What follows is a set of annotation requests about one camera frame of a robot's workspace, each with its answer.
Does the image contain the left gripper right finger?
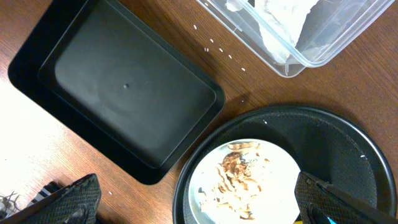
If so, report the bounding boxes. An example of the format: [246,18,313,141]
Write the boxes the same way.
[295,172,397,224]

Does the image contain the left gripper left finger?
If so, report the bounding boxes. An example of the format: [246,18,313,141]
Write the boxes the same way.
[1,174,101,224]

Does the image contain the white napkin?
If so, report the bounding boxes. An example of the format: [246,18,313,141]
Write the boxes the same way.
[225,0,321,65]

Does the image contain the clear plastic waste bin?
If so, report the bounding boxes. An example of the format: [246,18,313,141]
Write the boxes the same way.
[197,0,394,78]

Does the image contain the blue cup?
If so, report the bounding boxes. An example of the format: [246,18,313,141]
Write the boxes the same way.
[327,217,336,224]

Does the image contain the round black serving tray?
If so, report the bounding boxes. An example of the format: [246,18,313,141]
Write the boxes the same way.
[172,105,397,224]

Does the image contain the grey plate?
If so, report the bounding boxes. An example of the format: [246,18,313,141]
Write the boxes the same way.
[188,139,300,223]

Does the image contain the food scraps on plate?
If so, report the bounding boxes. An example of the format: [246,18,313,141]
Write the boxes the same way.
[199,141,269,222]

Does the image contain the black rectangular tray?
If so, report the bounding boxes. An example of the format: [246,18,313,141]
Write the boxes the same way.
[8,0,225,185]

